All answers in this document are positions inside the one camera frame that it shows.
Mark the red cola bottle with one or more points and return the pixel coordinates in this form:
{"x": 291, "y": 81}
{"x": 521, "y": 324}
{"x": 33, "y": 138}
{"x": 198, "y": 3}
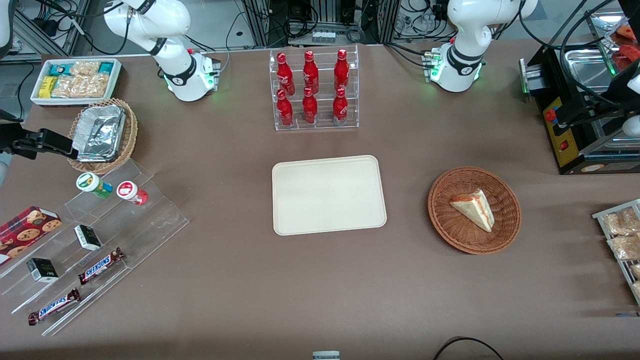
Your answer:
{"x": 309, "y": 109}
{"x": 284, "y": 111}
{"x": 340, "y": 108}
{"x": 311, "y": 72}
{"x": 285, "y": 72}
{"x": 341, "y": 70}

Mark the white snack bin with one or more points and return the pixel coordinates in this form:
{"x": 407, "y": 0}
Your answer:
{"x": 116, "y": 80}

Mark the yellow snack packet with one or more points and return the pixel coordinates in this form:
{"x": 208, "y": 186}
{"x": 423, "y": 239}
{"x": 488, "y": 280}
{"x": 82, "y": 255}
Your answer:
{"x": 47, "y": 87}

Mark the teal snack packet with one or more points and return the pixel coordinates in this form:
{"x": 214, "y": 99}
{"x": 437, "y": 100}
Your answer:
{"x": 106, "y": 67}
{"x": 60, "y": 69}

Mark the black sealing machine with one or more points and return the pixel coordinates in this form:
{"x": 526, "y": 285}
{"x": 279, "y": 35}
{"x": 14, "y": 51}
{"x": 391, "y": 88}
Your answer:
{"x": 575, "y": 150}

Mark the small black box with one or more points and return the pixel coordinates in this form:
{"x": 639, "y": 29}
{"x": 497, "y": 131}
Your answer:
{"x": 42, "y": 270}
{"x": 88, "y": 237}

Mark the white power strip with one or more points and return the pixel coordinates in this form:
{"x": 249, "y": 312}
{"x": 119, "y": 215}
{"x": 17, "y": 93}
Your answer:
{"x": 323, "y": 36}

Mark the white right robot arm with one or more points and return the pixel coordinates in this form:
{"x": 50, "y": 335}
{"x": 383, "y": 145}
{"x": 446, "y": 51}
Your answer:
{"x": 170, "y": 45}

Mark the large rice cracker bag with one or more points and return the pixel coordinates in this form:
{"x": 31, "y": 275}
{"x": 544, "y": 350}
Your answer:
{"x": 82, "y": 86}

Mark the Snickers bar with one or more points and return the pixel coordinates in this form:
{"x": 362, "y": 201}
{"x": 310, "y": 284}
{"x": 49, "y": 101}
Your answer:
{"x": 54, "y": 306}
{"x": 100, "y": 266}

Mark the tray of packaged snacks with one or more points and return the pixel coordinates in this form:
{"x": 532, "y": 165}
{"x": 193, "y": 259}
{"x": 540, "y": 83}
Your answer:
{"x": 600, "y": 216}

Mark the brown wicker basket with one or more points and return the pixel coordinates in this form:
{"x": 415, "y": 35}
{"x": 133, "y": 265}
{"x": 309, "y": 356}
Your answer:
{"x": 450, "y": 230}

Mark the red cookie box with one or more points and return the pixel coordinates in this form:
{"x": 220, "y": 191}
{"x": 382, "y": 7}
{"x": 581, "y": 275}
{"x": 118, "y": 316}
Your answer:
{"x": 25, "y": 232}

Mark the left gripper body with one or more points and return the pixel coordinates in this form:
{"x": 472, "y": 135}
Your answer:
{"x": 613, "y": 88}

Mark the aluminium foil tray stack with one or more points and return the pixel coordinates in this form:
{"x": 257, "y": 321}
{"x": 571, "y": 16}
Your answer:
{"x": 100, "y": 132}

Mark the beige plastic tray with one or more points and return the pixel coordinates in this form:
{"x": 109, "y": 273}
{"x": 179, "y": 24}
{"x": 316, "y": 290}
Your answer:
{"x": 327, "y": 195}

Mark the small grey device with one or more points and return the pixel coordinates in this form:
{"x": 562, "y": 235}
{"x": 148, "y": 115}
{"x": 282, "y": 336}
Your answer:
{"x": 326, "y": 355}

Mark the clear acrylic bottle rack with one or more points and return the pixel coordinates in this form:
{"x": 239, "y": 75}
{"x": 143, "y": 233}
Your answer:
{"x": 322, "y": 125}

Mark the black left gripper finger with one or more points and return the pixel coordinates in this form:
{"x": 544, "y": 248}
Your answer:
{"x": 590, "y": 111}

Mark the wrapped sandwich wedge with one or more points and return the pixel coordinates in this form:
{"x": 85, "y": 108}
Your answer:
{"x": 475, "y": 210}

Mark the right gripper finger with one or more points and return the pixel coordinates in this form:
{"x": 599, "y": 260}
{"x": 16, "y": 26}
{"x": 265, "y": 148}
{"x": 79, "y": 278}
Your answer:
{"x": 27, "y": 150}
{"x": 60, "y": 142}

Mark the small rice cracker bag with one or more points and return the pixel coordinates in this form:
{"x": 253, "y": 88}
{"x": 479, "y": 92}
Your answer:
{"x": 85, "y": 68}

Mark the light wicker basket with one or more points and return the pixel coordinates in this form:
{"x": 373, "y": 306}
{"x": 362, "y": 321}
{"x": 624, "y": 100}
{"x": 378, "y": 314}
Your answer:
{"x": 131, "y": 135}

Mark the clear acrylic stepped display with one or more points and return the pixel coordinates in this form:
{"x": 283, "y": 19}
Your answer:
{"x": 145, "y": 225}

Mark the clear cracker bag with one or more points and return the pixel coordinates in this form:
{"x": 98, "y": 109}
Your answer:
{"x": 625, "y": 247}
{"x": 620, "y": 222}

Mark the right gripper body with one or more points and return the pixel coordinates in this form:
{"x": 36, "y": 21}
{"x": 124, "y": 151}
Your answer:
{"x": 10, "y": 139}

